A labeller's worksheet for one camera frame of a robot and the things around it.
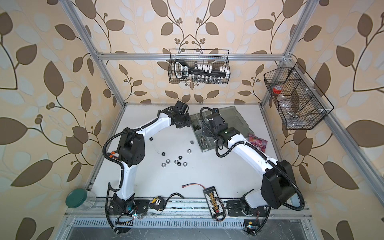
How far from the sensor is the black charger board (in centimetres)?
73

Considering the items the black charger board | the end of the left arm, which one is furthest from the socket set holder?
the black charger board

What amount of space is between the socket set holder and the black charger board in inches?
24.9

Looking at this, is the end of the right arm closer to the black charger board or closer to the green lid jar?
the black charger board

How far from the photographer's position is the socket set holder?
32.8 inches
